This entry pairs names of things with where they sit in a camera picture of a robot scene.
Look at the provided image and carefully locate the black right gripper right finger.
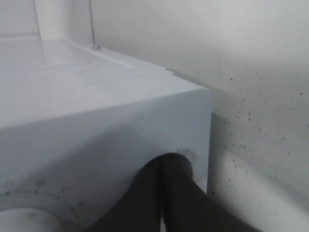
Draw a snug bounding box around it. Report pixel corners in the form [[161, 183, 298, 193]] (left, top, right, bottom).
[[159, 153, 244, 232]]

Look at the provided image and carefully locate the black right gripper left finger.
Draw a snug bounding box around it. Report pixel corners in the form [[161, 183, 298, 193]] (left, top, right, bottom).
[[85, 157, 161, 232]]

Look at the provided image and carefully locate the white microwave oven body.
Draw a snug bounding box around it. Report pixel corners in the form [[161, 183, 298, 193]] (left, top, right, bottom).
[[0, 38, 211, 231]]

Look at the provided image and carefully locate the upper white power knob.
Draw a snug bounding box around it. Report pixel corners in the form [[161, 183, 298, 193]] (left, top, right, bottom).
[[0, 208, 64, 232]]

